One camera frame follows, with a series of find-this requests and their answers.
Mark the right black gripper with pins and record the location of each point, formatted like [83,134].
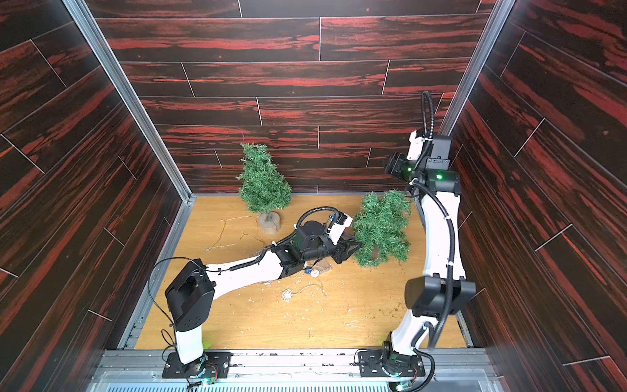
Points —
[392,164]

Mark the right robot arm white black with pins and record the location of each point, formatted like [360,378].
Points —
[443,289]

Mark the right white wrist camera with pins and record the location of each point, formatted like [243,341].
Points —
[416,141]

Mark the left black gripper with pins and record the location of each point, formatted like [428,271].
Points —
[341,254]

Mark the right clear battery box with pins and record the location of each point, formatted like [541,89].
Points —
[321,268]

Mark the small christmas tree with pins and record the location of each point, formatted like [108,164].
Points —
[264,189]

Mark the decorated christmas tree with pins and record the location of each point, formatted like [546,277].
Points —
[380,226]

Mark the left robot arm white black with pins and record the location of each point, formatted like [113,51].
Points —
[192,292]

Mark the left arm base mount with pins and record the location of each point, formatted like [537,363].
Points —
[212,365]

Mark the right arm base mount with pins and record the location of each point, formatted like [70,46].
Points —
[374,363]

